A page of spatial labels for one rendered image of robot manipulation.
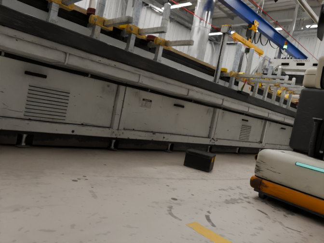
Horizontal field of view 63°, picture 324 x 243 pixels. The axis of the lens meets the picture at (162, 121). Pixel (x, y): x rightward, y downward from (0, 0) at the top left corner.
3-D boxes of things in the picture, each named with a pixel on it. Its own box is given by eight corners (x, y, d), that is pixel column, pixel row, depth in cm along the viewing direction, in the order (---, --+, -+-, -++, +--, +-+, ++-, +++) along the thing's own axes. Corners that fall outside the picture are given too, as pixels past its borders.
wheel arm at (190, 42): (193, 47, 172) (194, 40, 172) (190, 45, 169) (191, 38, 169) (150, 48, 203) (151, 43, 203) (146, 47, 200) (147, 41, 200)
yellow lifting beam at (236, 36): (262, 58, 813) (264, 47, 811) (234, 40, 693) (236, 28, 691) (259, 58, 819) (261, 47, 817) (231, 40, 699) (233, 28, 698)
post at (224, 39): (218, 84, 239) (229, 34, 237) (215, 83, 236) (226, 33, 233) (214, 83, 242) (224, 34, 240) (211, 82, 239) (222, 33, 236)
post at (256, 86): (254, 104, 293) (263, 61, 290) (253, 103, 290) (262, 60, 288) (251, 103, 295) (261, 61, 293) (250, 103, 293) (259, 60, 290)
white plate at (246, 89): (249, 95, 280) (251, 86, 279) (237, 90, 262) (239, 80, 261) (249, 95, 280) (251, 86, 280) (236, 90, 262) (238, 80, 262)
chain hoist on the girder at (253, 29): (256, 44, 758) (260, 27, 755) (250, 40, 734) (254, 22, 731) (248, 44, 776) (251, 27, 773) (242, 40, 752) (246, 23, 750)
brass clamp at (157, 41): (171, 49, 191) (172, 42, 190) (158, 43, 181) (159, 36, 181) (165, 49, 195) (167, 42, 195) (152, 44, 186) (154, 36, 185)
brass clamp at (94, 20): (113, 31, 156) (114, 22, 155) (92, 22, 146) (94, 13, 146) (107, 31, 160) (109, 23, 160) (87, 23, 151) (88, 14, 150)
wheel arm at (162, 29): (167, 34, 154) (168, 27, 154) (162, 32, 152) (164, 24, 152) (124, 38, 185) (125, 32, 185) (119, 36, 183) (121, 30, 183)
